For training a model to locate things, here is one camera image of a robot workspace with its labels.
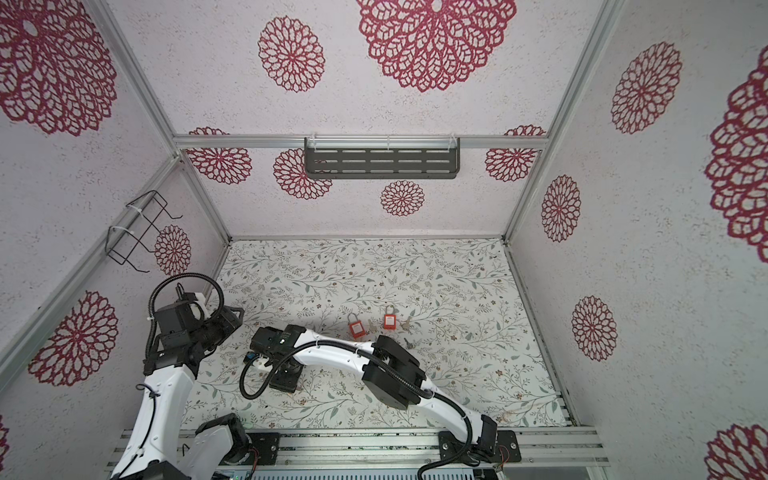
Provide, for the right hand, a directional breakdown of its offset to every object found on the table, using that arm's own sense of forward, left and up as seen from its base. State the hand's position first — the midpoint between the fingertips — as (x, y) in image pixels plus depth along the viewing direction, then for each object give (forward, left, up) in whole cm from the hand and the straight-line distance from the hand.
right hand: (283, 373), depth 84 cm
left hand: (+10, +11, +12) cm, 19 cm away
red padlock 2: (+18, -29, -1) cm, 35 cm away
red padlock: (+16, -19, -2) cm, 25 cm away
